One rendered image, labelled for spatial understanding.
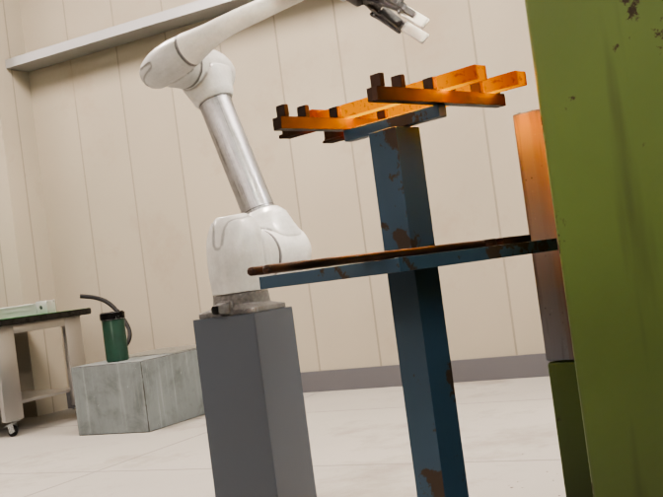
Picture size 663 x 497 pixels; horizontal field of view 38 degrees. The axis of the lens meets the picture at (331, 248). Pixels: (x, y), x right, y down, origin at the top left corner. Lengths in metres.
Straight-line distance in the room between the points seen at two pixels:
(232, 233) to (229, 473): 0.65
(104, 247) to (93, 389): 1.56
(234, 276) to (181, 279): 3.60
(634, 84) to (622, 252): 0.23
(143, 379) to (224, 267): 2.49
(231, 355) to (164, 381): 2.59
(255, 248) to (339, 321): 3.03
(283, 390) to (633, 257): 1.45
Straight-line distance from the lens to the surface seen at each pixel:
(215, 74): 2.94
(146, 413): 5.06
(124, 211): 6.46
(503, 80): 1.60
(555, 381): 1.77
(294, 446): 2.68
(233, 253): 2.60
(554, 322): 1.75
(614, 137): 1.39
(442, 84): 1.51
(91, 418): 5.30
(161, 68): 2.85
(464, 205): 5.27
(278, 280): 1.51
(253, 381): 2.57
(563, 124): 1.42
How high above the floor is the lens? 0.67
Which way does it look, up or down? 2 degrees up
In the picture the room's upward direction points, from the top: 8 degrees counter-clockwise
